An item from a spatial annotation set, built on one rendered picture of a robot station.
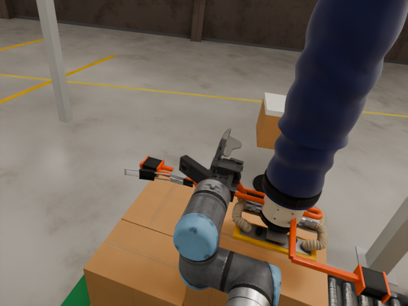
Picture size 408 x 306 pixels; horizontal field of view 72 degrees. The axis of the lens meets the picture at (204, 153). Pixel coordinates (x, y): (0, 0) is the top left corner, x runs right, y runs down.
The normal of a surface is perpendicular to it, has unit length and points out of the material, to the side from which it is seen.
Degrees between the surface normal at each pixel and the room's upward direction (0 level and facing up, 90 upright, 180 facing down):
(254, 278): 8
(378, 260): 90
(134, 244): 0
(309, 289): 0
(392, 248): 90
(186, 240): 85
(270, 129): 90
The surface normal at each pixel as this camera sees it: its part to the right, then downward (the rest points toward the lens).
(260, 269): 0.11, -0.88
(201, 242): -0.28, 0.44
